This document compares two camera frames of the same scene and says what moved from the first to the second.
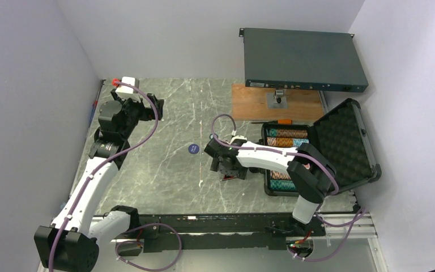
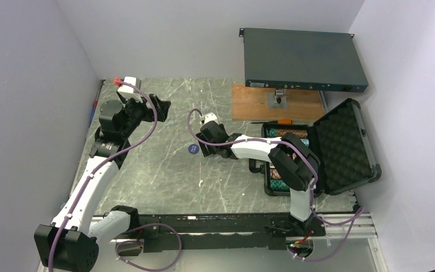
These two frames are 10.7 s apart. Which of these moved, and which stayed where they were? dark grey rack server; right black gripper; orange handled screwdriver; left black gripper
Moved: right black gripper
Stayed: left black gripper; orange handled screwdriver; dark grey rack server
